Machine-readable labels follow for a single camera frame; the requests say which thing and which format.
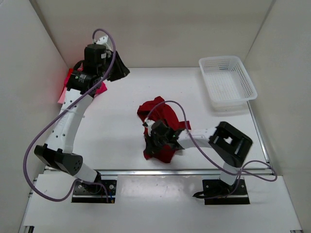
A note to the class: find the aluminium rail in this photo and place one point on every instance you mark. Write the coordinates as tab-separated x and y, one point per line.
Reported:
145	172

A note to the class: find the white plastic mesh basket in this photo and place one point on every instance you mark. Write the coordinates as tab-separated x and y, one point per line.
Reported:
227	81

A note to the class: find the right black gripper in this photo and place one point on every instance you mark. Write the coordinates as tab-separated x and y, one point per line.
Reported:
150	148

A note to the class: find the bright red folded t shirt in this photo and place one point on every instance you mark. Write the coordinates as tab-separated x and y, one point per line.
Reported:
70	71

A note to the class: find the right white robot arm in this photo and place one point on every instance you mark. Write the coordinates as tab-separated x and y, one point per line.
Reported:
229	143

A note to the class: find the light pink folded t shirt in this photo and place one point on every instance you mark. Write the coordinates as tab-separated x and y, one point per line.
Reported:
62	97

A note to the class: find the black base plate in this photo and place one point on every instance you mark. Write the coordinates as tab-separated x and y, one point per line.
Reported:
216	192
84	193

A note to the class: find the dark red t shirt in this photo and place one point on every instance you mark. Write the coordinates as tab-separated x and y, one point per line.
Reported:
165	113

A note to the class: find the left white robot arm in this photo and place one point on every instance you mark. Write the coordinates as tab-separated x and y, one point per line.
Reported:
57	151

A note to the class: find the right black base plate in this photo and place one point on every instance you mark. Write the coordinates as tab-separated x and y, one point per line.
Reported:
216	192

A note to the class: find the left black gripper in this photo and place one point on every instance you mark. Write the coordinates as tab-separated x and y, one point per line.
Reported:
122	69

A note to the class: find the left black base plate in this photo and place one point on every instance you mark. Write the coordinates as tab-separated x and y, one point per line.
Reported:
84	193

